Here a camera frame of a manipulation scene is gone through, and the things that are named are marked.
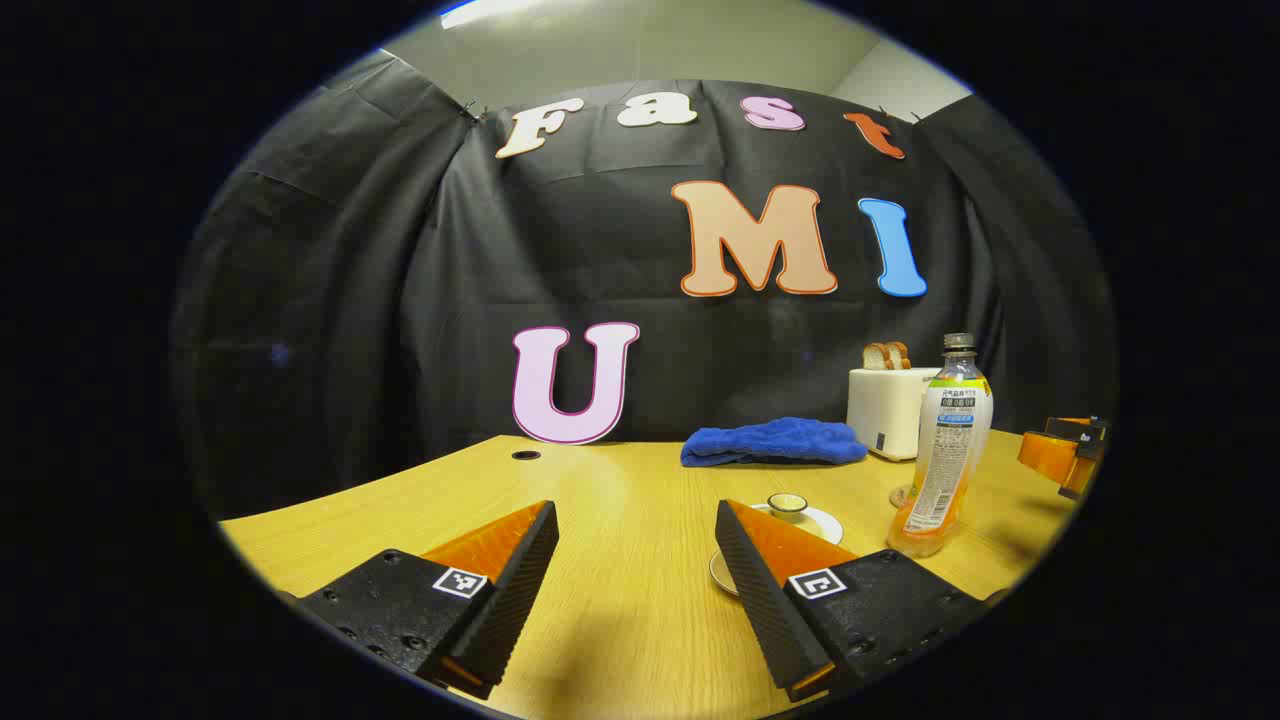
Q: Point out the beige teacup lid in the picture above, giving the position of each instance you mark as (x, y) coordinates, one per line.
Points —
(787, 503)

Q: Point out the bread slice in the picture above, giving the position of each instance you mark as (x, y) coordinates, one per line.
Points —
(875, 357)
(899, 354)

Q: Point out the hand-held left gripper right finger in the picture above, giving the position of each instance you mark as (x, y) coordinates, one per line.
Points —
(755, 590)

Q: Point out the blue towel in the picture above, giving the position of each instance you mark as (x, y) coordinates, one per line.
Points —
(775, 440)

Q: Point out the clear plastic water bottle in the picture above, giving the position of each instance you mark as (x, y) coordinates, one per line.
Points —
(945, 450)

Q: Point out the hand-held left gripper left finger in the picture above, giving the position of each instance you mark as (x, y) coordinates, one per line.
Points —
(520, 580)

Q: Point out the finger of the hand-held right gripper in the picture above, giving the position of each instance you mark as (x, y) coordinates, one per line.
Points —
(1050, 455)

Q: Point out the white toaster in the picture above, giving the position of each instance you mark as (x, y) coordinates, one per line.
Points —
(885, 410)

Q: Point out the round brown coaster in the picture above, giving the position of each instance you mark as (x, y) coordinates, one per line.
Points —
(899, 496)

